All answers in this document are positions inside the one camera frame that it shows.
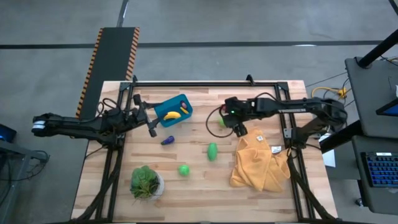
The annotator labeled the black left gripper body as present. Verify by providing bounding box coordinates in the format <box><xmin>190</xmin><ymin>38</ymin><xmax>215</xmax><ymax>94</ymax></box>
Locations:
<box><xmin>126</xmin><ymin>104</ymin><xmax>150</xmax><ymax>127</ymax></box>

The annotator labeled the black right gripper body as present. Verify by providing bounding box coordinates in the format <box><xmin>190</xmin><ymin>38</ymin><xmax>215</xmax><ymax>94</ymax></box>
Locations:
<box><xmin>224</xmin><ymin>96</ymin><xmax>250</xmax><ymax>118</ymax></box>

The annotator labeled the grey metal stand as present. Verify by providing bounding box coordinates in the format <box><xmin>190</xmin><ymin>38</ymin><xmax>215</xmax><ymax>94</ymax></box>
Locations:
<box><xmin>0</xmin><ymin>139</ymin><xmax>50</xmax><ymax>224</ymax></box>

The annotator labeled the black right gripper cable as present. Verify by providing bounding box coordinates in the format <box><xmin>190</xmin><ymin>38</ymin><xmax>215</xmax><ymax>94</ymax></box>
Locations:
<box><xmin>205</xmin><ymin>106</ymin><xmax>234</xmax><ymax>139</ymax></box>

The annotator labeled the black tablet blue screen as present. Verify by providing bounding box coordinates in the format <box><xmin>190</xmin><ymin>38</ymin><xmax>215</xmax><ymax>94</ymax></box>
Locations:
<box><xmin>375</xmin><ymin>98</ymin><xmax>398</xmax><ymax>117</ymax></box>

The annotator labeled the black yellow-striped cable ramp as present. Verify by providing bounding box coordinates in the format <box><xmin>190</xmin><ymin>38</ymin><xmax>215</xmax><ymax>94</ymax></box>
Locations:
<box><xmin>75</xmin><ymin>26</ymin><xmax>141</xmax><ymax>119</ymax></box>

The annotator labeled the black aluminium table frame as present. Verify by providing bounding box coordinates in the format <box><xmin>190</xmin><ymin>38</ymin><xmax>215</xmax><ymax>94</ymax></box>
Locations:
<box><xmin>70</xmin><ymin>74</ymin><xmax>340</xmax><ymax>224</ymax></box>

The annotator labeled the green ribbed toy corn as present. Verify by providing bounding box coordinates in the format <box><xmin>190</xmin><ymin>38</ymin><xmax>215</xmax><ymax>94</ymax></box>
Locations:
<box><xmin>206</xmin><ymin>142</ymin><xmax>219</xmax><ymax>162</ymax></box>

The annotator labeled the blue lit device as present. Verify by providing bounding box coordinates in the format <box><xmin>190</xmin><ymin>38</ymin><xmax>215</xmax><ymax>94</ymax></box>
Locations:
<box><xmin>0</xmin><ymin>123</ymin><xmax>18</xmax><ymax>144</ymax></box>

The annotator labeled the black diagonal desk bar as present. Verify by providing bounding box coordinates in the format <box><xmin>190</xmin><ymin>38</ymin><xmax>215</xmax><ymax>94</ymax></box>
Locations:
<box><xmin>319</xmin><ymin>120</ymin><xmax>355</xmax><ymax>154</ymax></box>

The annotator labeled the yellow floor cable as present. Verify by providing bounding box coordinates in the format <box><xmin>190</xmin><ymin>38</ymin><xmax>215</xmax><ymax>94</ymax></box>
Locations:
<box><xmin>311</xmin><ymin>86</ymin><xmax>348</xmax><ymax>99</ymax></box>

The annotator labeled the green potted plant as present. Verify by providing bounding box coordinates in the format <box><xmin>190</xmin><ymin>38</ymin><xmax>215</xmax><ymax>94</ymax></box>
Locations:
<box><xmin>129</xmin><ymin>165</ymin><xmax>160</xmax><ymax>200</ymax></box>

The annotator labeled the smooth green toy ball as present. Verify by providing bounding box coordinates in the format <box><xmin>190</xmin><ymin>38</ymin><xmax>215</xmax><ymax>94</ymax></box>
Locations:
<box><xmin>177</xmin><ymin>164</ymin><xmax>191</xmax><ymax>177</ymax></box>

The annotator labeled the yellow cloth towel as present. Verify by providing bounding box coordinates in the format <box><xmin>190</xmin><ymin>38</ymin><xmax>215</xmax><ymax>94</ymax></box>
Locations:
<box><xmin>229</xmin><ymin>129</ymin><xmax>292</xmax><ymax>193</ymax></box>

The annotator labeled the white plant pot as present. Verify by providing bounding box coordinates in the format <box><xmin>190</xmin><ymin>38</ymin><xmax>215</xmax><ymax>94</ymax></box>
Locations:
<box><xmin>149</xmin><ymin>172</ymin><xmax>165</xmax><ymax>201</ymax></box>

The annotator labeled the blue plastic tupperware container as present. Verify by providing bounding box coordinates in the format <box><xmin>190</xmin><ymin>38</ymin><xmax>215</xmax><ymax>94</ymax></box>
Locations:
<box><xmin>154</xmin><ymin>93</ymin><xmax>194</xmax><ymax>128</ymax></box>

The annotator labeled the yellow toy banana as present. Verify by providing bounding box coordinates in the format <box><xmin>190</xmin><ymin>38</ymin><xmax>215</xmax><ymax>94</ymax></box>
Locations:
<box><xmin>162</xmin><ymin>111</ymin><xmax>182</xmax><ymax>121</ymax></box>

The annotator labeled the grey keyboard desk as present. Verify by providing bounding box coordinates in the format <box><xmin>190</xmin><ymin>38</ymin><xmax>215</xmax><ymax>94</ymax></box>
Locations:
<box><xmin>351</xmin><ymin>135</ymin><xmax>398</xmax><ymax>216</ymax></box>

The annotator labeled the white paper sheet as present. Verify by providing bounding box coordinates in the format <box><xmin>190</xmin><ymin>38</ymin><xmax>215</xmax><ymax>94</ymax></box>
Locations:
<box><xmin>321</xmin><ymin>133</ymin><xmax>337</xmax><ymax>168</ymax></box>

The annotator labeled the blue backlit keyboard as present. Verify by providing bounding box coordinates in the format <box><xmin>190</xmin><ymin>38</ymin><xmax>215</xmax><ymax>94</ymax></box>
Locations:
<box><xmin>360</xmin><ymin>151</ymin><xmax>398</xmax><ymax>189</ymax></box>

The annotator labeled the black pole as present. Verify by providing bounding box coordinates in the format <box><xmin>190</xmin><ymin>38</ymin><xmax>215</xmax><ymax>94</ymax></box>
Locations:
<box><xmin>356</xmin><ymin>29</ymin><xmax>398</xmax><ymax>68</ymax></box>

